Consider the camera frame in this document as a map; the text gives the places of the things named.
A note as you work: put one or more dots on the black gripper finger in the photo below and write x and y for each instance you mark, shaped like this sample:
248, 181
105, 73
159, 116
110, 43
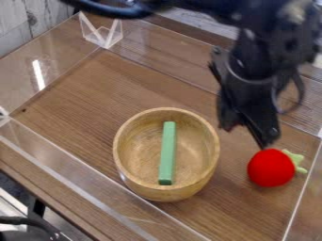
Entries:
228, 116
264, 126

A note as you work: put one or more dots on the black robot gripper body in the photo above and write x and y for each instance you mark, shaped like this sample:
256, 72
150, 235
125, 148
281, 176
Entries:
257, 68

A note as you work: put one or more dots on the red plush strawberry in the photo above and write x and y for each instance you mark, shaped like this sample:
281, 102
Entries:
273, 167

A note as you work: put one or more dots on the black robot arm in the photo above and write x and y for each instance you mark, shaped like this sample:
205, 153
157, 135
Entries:
260, 16

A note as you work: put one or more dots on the green rectangular block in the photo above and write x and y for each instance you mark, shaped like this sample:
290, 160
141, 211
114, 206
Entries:
167, 153

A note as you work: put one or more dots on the wooden oval bowl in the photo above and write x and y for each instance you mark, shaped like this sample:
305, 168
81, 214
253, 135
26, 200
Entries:
137, 153

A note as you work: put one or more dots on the black table leg clamp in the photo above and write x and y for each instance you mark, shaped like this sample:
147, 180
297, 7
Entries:
36, 211

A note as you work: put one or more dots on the clear acrylic corner bracket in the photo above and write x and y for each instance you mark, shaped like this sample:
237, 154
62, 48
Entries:
103, 37

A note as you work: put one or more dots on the clear acrylic tray wall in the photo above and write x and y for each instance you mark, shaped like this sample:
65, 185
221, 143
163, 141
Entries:
71, 92

